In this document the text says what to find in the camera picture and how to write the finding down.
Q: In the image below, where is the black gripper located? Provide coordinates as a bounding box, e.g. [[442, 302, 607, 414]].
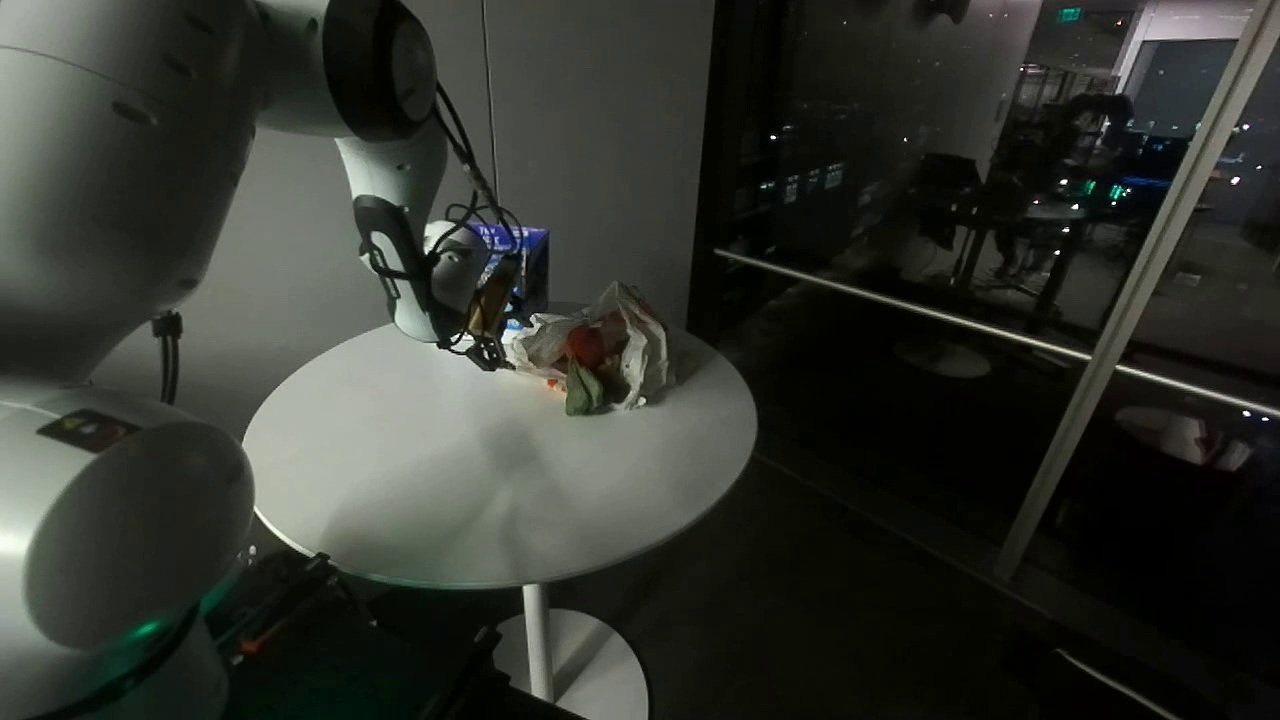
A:
[[464, 296, 529, 357]]

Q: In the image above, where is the blue snack pack box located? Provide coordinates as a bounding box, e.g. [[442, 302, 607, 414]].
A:
[[464, 220, 551, 320]]

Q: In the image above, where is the white orange striped plastic bag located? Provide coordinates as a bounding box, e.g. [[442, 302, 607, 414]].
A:
[[500, 279, 707, 414]]

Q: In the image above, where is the white object behind glass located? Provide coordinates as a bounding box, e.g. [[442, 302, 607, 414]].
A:
[[1117, 394, 1263, 473]]

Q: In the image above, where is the yellowish wrist camera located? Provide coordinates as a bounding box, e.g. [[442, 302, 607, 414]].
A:
[[464, 255, 522, 337]]

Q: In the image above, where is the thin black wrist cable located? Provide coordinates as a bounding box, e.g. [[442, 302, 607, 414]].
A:
[[354, 76, 534, 337]]

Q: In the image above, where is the white table pedestal base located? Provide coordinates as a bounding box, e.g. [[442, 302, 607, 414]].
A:
[[487, 581, 657, 720]]

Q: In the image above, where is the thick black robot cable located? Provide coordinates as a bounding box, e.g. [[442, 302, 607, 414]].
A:
[[148, 307, 190, 408]]

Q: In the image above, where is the pale horizontal window rail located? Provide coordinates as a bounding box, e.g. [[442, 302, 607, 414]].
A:
[[712, 245, 1280, 418]]

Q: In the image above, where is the pale window frame post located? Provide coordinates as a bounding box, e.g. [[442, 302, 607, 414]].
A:
[[994, 0, 1280, 582]]

